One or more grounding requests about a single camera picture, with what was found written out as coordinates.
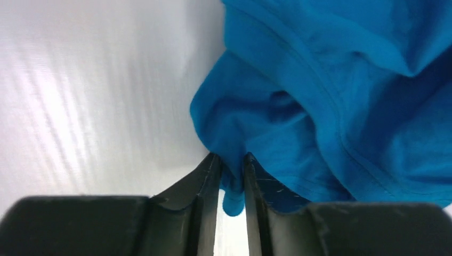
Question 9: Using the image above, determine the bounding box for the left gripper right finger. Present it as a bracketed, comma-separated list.
[244, 154, 451, 255]

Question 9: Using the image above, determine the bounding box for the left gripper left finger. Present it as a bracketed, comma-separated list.
[1, 154, 221, 255]

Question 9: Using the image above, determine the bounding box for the bright blue t-shirt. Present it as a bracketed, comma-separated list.
[190, 1, 451, 216]

